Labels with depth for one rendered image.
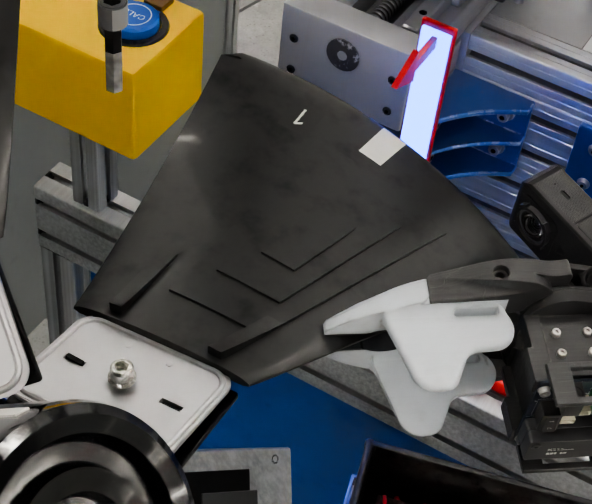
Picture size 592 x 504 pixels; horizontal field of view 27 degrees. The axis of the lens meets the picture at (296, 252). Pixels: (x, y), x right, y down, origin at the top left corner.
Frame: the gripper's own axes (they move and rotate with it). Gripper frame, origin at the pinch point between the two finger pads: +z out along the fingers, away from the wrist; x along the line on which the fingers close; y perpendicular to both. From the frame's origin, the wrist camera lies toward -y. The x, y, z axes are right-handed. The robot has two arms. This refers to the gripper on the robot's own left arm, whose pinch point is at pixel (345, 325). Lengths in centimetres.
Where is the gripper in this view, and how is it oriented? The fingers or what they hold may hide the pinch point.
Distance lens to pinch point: 64.4
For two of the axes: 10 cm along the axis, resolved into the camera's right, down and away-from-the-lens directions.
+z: -9.9, 0.3, -1.4
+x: -0.9, 6.0, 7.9
